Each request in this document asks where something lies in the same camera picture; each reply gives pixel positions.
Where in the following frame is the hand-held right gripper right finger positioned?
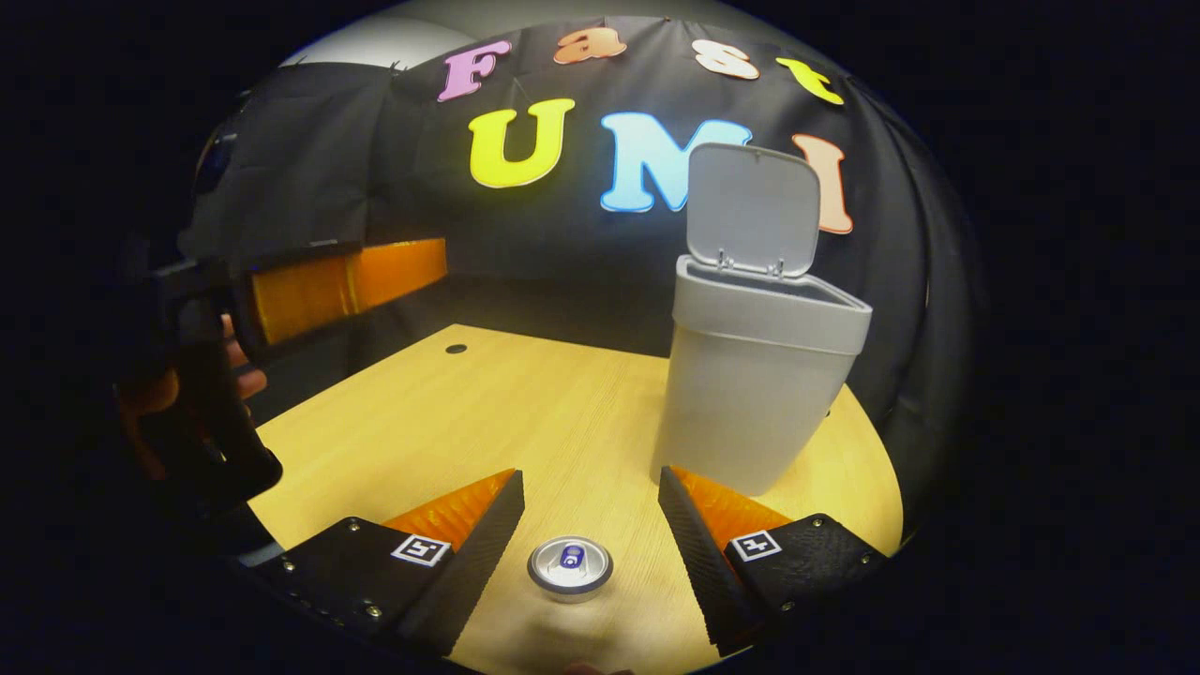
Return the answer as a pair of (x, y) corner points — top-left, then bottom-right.
(658, 466), (890, 657)

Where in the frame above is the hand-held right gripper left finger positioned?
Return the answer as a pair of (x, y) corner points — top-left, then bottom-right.
(234, 469), (526, 657)

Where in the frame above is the blue pop can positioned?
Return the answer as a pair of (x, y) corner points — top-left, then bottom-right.
(526, 535), (615, 604)

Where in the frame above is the white desktop garbage bin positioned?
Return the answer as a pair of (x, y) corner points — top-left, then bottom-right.
(652, 142), (874, 498)

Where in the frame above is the wooden desktop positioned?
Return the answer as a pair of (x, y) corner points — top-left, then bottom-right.
(248, 323), (906, 675)

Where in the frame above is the black backdrop cloth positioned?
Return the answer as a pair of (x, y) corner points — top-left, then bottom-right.
(178, 14), (985, 507)

